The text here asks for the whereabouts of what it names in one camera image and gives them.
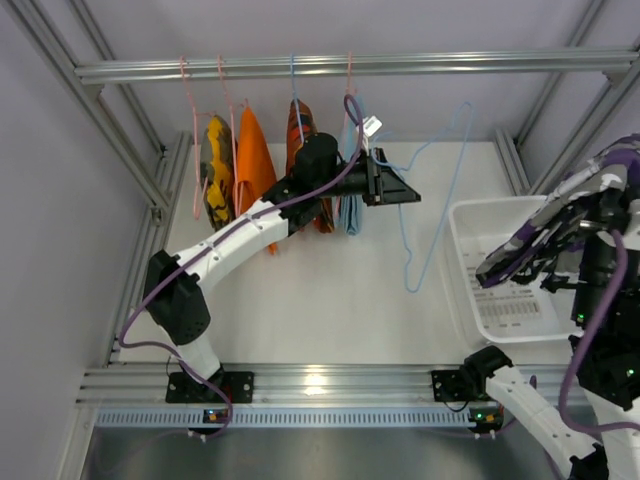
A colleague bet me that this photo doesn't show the blue wire hanger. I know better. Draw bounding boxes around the blue wire hanger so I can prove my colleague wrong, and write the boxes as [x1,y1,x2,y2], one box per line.
[366,101,476,298]

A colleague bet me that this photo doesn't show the purple camouflage trousers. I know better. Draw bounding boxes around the purple camouflage trousers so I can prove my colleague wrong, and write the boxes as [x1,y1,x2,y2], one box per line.
[475,133,639,289]

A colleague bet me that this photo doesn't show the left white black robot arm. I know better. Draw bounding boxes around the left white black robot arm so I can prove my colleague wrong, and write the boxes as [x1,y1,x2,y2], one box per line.
[144,133,421,385]

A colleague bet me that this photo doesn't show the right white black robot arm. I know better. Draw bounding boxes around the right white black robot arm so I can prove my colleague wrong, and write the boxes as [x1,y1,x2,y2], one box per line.
[459,188,639,479]

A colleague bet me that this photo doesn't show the light blue trousers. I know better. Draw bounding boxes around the light blue trousers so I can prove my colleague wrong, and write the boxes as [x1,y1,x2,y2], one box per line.
[334,115,363,236]

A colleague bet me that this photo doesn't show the pink hanger of blue trousers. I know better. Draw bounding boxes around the pink hanger of blue trousers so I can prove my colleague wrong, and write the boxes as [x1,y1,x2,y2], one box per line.
[343,51,354,132]

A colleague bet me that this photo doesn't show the orange camouflage trousers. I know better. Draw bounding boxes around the orange camouflage trousers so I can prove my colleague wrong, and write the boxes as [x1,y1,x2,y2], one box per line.
[286,100,335,234]

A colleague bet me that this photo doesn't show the plain orange trousers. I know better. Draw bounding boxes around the plain orange trousers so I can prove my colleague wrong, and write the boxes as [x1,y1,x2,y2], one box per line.
[233,107,279,256]

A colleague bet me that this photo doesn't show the blue hanger of orange camouflage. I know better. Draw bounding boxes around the blue hanger of orange camouflage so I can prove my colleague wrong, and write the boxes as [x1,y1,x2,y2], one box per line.
[289,53,304,146]

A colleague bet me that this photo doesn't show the yellow camouflage trousers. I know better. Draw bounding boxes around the yellow camouflage trousers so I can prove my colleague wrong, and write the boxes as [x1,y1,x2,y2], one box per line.
[200,115,237,230]

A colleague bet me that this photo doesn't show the white plastic basket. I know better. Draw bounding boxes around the white plastic basket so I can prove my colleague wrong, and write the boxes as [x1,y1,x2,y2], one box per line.
[447,195,584,344]

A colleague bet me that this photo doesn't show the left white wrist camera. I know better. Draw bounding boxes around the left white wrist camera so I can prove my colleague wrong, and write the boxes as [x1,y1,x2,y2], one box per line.
[361,115,383,151]

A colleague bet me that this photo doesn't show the aluminium hanging rail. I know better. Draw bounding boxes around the aluminium hanging rail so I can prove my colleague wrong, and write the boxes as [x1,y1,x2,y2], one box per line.
[74,47,639,85]

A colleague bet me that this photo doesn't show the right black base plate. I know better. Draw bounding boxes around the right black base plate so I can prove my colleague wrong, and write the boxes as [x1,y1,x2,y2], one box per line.
[430,369,474,403]

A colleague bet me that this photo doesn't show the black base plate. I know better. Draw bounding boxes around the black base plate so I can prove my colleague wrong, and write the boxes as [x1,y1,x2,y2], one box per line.
[430,369,474,403]
[165,370,255,404]

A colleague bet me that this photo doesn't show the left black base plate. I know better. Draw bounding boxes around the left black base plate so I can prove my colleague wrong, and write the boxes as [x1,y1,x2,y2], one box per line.
[165,370,255,404]

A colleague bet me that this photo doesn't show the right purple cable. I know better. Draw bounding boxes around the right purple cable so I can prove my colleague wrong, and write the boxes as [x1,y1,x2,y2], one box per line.
[549,229,640,480]

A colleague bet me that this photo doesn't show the slotted grey cable duct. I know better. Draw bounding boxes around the slotted grey cable duct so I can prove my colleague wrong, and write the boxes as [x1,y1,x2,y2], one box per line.
[95,406,477,428]

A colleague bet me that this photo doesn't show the front aluminium frame rail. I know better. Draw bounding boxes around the front aluminium frame rail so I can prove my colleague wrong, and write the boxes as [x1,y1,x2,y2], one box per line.
[76,363,435,407]

